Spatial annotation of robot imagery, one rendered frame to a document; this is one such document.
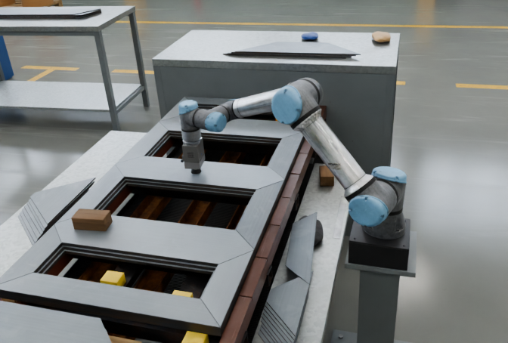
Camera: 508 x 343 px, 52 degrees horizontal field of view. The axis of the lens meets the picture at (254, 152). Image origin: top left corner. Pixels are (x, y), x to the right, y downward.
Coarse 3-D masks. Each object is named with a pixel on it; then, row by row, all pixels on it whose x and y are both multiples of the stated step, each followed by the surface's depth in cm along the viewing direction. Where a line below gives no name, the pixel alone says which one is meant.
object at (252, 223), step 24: (264, 144) 241; (120, 192) 211; (192, 192) 208; (216, 192) 205; (240, 192) 202; (264, 192) 199; (264, 216) 185; (48, 264) 171; (144, 264) 170; (168, 264) 168; (192, 264) 165; (216, 264) 163; (240, 288) 157; (96, 312) 151; (120, 312) 148
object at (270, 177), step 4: (268, 168) 214; (268, 172) 211; (272, 172) 211; (276, 172) 211; (264, 176) 209; (268, 176) 209; (272, 176) 209; (276, 176) 208; (264, 180) 206; (268, 180) 206; (272, 180) 206; (276, 180) 206; (260, 184) 204; (264, 184) 203; (268, 184) 203
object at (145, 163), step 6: (144, 156) 230; (150, 156) 230; (138, 162) 225; (144, 162) 225; (150, 162) 225; (132, 168) 221; (138, 168) 220; (144, 168) 220; (126, 174) 217; (132, 174) 217; (138, 174) 216; (144, 174) 216
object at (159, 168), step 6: (156, 162) 224; (162, 162) 224; (168, 162) 224; (174, 162) 223; (150, 168) 220; (156, 168) 220; (162, 168) 219; (168, 168) 219; (150, 174) 216; (156, 174) 216; (162, 174) 215
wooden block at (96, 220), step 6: (78, 210) 186; (84, 210) 185; (90, 210) 185; (96, 210) 185; (102, 210) 185; (108, 210) 185; (78, 216) 182; (84, 216) 182; (90, 216) 182; (96, 216) 182; (102, 216) 181; (108, 216) 183; (78, 222) 182; (84, 222) 182; (90, 222) 181; (96, 222) 180; (102, 222) 180; (108, 222) 183; (78, 228) 183; (84, 228) 183; (90, 228) 182; (96, 228) 182; (102, 228) 181
